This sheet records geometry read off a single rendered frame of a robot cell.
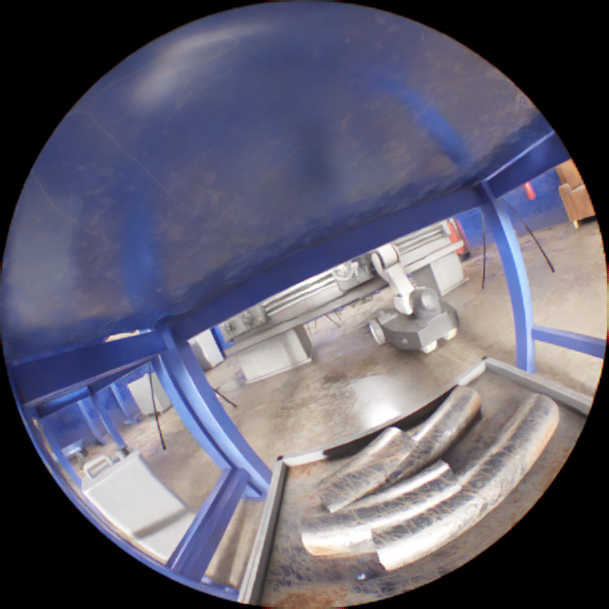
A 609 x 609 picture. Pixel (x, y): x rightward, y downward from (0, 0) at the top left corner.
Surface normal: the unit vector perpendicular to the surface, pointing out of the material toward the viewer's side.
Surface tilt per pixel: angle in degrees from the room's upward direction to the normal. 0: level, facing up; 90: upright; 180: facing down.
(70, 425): 90
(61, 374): 90
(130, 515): 90
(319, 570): 0
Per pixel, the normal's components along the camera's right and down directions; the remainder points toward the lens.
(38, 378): 0.90, -0.42
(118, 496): 0.86, -0.39
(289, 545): -0.42, -0.91
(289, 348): -0.11, 0.06
